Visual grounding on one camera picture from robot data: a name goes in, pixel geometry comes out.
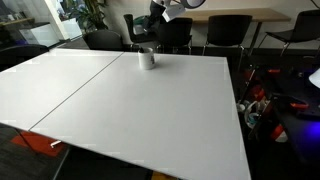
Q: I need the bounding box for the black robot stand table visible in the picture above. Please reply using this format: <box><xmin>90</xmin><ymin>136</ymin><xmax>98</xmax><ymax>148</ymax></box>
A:
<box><xmin>270</xmin><ymin>65</ymin><xmax>320</xmax><ymax>164</ymax></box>

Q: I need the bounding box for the black office chair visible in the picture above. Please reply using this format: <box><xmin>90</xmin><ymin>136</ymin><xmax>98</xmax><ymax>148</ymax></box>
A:
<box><xmin>0</xmin><ymin>43</ymin><xmax>50</xmax><ymax>72</ymax></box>
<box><xmin>123</xmin><ymin>13</ymin><xmax>158</xmax><ymax>52</ymax></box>
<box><xmin>202</xmin><ymin>14</ymin><xmax>254</xmax><ymax>69</ymax></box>
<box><xmin>258</xmin><ymin>9</ymin><xmax>320</xmax><ymax>58</ymax></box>
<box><xmin>82</xmin><ymin>29</ymin><xmax>125</xmax><ymax>52</ymax></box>
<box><xmin>155</xmin><ymin>17</ymin><xmax>194</xmax><ymax>55</ymax></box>

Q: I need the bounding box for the white low cabinet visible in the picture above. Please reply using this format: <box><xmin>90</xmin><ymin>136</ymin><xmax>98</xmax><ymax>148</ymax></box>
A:
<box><xmin>19</xmin><ymin>22</ymin><xmax>62</xmax><ymax>48</ymax></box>

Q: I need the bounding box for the green bag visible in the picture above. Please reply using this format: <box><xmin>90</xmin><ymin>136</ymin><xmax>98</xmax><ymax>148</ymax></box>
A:
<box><xmin>133</xmin><ymin>14</ymin><xmax>150</xmax><ymax>27</ymax></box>

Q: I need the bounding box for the wooden table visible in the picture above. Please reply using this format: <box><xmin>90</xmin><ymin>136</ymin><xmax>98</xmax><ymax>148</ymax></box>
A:
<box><xmin>179</xmin><ymin>7</ymin><xmax>292</xmax><ymax>56</ymax></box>

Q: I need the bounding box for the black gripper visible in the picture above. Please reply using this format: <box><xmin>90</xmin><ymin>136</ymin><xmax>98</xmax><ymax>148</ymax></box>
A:
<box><xmin>142</xmin><ymin>0</ymin><xmax>168</xmax><ymax>33</ymax></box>

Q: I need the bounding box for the red and white tool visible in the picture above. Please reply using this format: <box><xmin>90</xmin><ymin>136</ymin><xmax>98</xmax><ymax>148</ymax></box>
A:
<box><xmin>270</xmin><ymin>123</ymin><xmax>289</xmax><ymax>144</ymax></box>

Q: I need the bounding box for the green potted plant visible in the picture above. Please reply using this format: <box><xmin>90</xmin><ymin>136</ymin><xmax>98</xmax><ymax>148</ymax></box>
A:
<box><xmin>66</xmin><ymin>0</ymin><xmax>110</xmax><ymax>33</ymax></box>

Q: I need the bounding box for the white cable bundle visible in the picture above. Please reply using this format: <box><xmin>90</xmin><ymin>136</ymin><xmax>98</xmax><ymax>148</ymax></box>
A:
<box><xmin>237</xmin><ymin>99</ymin><xmax>268</xmax><ymax>129</ymax></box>

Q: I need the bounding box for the white printed mug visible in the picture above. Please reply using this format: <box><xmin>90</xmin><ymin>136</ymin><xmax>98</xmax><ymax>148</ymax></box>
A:
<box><xmin>137</xmin><ymin>46</ymin><xmax>157</xmax><ymax>71</ymax></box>

